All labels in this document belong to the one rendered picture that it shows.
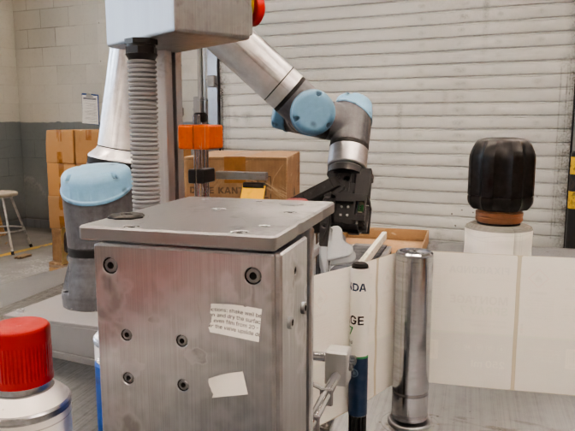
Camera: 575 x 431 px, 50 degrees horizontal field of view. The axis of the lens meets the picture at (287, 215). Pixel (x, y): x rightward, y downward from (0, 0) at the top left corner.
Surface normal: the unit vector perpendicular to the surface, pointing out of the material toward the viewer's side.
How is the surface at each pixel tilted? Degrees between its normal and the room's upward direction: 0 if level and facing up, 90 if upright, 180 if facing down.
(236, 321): 90
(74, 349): 90
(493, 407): 0
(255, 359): 90
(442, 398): 0
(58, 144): 90
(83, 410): 0
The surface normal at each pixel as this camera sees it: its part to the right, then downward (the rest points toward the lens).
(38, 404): 0.49, -0.67
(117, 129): 0.06, 0.14
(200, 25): 0.62, 0.11
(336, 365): -0.29, 0.15
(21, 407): 0.20, -0.64
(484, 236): -0.65, 0.15
